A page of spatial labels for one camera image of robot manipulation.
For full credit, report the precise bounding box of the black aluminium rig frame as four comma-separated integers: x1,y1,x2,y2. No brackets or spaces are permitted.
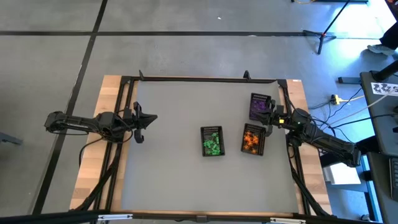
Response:
74,70,333,224

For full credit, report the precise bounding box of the white paper marker tag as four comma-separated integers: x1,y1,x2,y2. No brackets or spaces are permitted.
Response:
371,82,398,96

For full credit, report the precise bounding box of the silver aluminium bracket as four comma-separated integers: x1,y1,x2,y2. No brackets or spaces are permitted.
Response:
269,217,307,224
98,213,134,222

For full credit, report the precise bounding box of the black slotted plastic basket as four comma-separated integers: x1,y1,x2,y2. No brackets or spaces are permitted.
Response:
240,123,267,157
248,92,272,121
200,125,226,157

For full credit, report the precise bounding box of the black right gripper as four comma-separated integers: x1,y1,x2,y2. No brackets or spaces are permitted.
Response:
255,100,289,138

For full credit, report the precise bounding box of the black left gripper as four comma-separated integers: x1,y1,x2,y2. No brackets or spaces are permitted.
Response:
123,101,159,144

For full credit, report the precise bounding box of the black tripod stand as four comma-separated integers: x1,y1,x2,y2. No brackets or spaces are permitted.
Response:
303,0,369,55

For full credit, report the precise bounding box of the computer keyboard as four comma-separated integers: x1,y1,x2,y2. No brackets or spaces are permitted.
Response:
389,157,398,202

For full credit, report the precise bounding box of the black power cable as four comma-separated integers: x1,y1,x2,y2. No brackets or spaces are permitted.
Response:
329,113,397,129

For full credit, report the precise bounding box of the person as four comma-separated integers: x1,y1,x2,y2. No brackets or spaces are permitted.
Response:
366,0,398,57

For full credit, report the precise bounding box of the office desk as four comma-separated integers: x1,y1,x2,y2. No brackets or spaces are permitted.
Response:
359,70,398,224

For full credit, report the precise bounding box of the grey table mat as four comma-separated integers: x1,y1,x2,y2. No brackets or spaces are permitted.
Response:
120,79,299,214

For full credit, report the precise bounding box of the white cable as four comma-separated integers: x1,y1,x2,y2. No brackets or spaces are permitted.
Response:
326,89,398,125

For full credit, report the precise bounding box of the wooden table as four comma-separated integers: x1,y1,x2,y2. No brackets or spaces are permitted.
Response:
68,74,333,218

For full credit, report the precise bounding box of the grey chair leg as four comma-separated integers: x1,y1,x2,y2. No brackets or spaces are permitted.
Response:
0,132,24,146

